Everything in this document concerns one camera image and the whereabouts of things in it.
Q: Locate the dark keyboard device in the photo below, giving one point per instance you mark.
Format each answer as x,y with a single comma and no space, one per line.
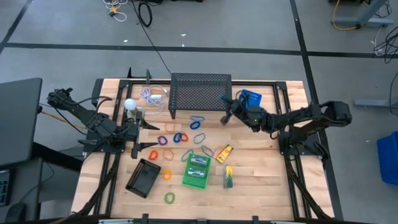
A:
4,189

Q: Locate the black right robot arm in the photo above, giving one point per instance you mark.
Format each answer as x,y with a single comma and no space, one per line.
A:
304,116

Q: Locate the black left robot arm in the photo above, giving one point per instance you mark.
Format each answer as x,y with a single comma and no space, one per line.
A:
93,119

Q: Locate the black plastic basket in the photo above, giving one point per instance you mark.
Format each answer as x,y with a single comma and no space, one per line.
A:
143,179

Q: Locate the green spiral coil wristband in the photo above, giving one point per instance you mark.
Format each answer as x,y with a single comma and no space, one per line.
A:
165,198

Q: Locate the blue storage bin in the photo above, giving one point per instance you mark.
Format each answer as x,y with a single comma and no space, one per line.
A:
388,158

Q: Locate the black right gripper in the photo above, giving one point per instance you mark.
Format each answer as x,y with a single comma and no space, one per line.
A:
245,113

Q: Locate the black metal rig frame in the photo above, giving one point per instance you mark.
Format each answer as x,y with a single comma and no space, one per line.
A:
280,85

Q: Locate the blue plastic basket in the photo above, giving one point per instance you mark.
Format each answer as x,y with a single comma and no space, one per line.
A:
255,96

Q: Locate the grey desk foot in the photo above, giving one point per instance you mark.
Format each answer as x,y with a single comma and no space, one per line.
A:
373,103

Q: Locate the green plastic basket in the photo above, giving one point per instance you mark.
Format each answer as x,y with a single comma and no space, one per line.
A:
194,183

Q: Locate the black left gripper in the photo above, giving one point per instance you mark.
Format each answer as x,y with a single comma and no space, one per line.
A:
132,133

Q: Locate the black perforated metal stand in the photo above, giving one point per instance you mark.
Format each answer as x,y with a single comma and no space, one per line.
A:
200,91

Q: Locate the grey desk base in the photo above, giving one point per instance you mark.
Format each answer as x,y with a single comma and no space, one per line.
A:
363,21

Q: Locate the white bulb brass lamp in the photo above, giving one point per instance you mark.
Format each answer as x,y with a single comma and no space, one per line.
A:
130,104

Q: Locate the small Crayola crayon box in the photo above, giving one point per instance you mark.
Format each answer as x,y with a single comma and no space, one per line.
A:
224,154

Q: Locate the blue spiral coil wristband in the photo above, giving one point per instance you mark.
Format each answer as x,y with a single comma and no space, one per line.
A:
191,125
174,137

